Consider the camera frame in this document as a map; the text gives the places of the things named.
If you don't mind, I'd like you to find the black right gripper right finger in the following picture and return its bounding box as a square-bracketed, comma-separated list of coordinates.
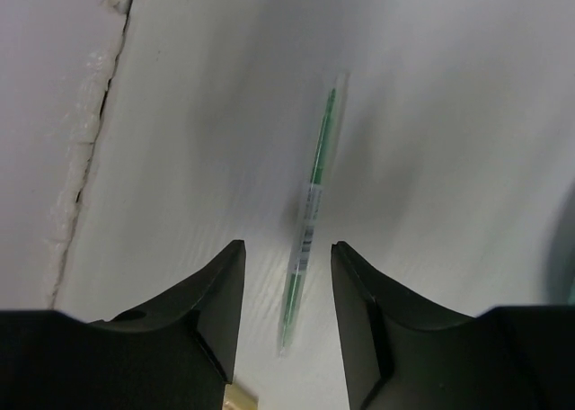
[331, 242, 483, 409]

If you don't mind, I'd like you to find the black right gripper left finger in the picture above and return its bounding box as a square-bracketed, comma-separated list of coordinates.
[90, 240, 246, 381]

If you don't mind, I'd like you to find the green thin pen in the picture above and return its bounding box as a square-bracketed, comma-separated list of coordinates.
[277, 71, 349, 357]

